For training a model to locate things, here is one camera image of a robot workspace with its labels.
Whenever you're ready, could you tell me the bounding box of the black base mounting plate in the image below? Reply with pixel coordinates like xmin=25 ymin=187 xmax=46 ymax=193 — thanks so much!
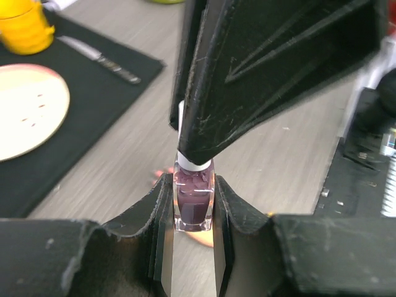
xmin=314 ymin=88 xmax=395 ymax=217

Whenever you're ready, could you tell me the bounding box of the mannequin hand with painted nails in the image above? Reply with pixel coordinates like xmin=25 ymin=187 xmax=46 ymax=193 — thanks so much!
xmin=152 ymin=167 xmax=213 ymax=248

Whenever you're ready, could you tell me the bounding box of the white nail polish brush cap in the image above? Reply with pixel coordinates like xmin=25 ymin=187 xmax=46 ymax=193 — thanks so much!
xmin=177 ymin=100 xmax=212 ymax=171

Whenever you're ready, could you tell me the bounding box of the pink cream plate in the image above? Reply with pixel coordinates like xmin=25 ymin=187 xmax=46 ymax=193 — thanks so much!
xmin=1 ymin=64 xmax=71 ymax=161

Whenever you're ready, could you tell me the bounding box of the green polka dot plate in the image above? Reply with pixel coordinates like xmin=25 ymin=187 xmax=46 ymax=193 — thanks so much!
xmin=149 ymin=0 xmax=185 ymax=5

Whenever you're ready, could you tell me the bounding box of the white slotted cable duct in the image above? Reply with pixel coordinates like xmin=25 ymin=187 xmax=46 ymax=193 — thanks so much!
xmin=381 ymin=157 xmax=396 ymax=218

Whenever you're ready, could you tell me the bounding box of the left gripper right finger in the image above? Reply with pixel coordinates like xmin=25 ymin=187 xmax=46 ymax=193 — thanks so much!
xmin=213 ymin=176 xmax=395 ymax=296

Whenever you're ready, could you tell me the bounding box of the purple nail polish bottle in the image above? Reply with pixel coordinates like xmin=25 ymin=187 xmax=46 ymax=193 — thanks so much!
xmin=173 ymin=160 xmax=215 ymax=232

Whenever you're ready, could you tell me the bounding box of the black placemat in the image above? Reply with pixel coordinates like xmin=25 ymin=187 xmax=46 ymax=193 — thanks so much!
xmin=0 ymin=12 xmax=166 ymax=219

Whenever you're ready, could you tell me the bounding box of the yellow mug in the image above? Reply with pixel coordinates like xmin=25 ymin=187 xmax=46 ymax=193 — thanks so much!
xmin=1 ymin=0 xmax=55 ymax=56

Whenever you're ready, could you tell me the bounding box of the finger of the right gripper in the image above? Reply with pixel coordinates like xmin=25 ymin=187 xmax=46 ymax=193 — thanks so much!
xmin=183 ymin=0 xmax=389 ymax=165
xmin=169 ymin=0 xmax=207 ymax=130

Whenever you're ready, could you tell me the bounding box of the silver knife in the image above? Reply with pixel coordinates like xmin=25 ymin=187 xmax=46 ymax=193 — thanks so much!
xmin=57 ymin=35 xmax=141 ymax=85

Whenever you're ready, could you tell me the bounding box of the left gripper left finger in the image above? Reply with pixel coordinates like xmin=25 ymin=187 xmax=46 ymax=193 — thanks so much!
xmin=1 ymin=174 xmax=173 ymax=296

